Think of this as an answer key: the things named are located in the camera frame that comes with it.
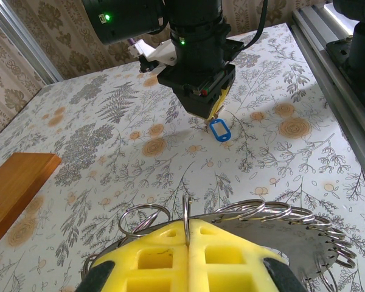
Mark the aluminium frame post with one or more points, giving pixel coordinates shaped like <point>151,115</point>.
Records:
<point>27,42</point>

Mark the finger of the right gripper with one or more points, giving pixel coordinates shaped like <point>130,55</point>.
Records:
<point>220,103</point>
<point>200,103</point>

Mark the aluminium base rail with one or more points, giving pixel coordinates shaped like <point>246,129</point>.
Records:
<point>317,45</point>

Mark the blue key tag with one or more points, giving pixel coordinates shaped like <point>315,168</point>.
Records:
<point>214,135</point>

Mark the metal disc with split rings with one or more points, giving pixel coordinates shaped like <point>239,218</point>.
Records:
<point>276,240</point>

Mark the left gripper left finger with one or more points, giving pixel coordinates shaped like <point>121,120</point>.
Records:
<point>158,273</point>

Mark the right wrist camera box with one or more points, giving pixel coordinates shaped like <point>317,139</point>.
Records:
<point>158,54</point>

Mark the gold hook stand wooden base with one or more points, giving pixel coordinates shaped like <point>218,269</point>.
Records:
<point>18,182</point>

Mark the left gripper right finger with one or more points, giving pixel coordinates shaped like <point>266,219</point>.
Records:
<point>225,273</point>

